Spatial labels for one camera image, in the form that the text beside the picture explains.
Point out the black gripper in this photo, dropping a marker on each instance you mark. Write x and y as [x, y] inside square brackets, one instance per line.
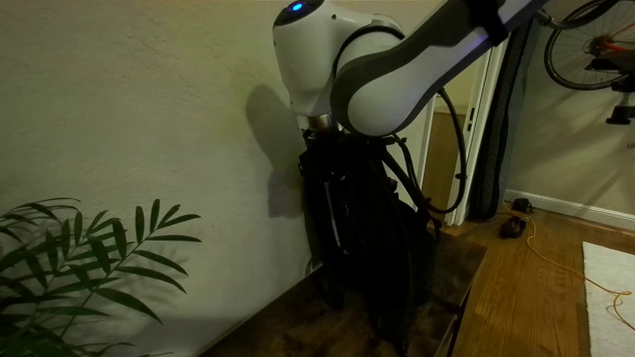
[327, 153]

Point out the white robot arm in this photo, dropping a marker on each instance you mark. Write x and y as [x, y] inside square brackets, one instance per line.
[370, 76]

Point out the black backpack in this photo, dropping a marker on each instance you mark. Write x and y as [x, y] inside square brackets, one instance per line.
[372, 228]

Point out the dark curtain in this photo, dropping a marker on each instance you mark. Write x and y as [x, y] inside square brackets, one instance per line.
[488, 183]

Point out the dark object on floor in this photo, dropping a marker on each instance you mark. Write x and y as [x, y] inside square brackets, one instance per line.
[513, 226]

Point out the green potted plant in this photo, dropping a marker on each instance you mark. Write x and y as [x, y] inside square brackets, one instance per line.
[63, 268]

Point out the white rug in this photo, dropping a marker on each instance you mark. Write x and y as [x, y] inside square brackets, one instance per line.
[611, 298]

